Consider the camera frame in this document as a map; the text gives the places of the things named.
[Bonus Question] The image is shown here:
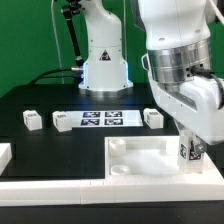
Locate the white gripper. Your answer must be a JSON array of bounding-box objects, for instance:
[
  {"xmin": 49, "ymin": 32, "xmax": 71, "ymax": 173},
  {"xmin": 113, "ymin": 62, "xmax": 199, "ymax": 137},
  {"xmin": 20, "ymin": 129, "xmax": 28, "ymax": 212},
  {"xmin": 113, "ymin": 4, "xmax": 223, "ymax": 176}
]
[{"xmin": 141, "ymin": 55, "xmax": 224, "ymax": 159}]

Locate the white square table top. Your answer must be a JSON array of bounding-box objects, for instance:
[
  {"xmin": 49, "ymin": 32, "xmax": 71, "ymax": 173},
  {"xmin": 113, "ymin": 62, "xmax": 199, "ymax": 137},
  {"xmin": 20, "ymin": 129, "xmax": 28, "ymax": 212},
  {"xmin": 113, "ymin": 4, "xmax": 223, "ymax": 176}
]
[{"xmin": 105, "ymin": 136, "xmax": 220, "ymax": 180}]

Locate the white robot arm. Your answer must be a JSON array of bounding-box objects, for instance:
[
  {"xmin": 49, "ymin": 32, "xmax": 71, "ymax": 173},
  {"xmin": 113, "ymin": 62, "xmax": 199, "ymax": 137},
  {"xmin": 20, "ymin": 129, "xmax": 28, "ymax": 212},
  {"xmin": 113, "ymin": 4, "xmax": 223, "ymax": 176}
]
[{"xmin": 79, "ymin": 0, "xmax": 224, "ymax": 154}]

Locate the white L-shaped obstacle fence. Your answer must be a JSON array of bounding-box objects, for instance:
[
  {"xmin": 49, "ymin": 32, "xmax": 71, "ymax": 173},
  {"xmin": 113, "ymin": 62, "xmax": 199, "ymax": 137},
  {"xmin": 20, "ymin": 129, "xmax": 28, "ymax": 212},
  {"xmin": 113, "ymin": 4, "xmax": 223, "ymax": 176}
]
[{"xmin": 0, "ymin": 138, "xmax": 224, "ymax": 206}]

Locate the white marker sheet with tags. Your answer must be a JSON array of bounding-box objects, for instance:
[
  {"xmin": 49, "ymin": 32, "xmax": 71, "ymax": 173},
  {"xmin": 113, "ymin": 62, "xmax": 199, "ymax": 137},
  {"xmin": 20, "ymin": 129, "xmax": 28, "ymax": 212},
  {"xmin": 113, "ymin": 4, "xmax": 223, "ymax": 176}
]
[{"xmin": 66, "ymin": 110, "xmax": 143, "ymax": 128}]

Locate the white block at left edge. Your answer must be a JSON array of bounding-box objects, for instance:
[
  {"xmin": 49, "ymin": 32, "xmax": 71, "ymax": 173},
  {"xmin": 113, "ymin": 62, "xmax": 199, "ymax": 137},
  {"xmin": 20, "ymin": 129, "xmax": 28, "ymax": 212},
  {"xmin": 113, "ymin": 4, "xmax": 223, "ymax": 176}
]
[{"xmin": 0, "ymin": 143, "xmax": 12, "ymax": 175}]

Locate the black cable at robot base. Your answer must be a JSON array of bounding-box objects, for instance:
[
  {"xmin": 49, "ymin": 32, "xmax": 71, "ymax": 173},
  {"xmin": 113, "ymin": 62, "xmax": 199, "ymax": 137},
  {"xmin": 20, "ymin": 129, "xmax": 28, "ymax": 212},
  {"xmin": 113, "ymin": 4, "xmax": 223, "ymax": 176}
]
[{"xmin": 29, "ymin": 67, "xmax": 84, "ymax": 86}]

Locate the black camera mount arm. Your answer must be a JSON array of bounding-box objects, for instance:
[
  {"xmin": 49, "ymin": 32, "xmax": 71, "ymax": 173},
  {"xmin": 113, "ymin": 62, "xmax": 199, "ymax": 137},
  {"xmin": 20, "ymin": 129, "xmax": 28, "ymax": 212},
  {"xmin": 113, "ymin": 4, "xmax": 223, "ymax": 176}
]
[{"xmin": 61, "ymin": 0, "xmax": 84, "ymax": 67}]

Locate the grey thin cable left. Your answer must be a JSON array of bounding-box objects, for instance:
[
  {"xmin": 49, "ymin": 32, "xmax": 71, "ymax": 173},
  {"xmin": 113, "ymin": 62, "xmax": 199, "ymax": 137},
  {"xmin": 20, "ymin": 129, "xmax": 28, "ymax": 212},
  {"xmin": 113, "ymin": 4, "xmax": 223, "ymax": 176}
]
[{"xmin": 50, "ymin": 0, "xmax": 65, "ymax": 85}]

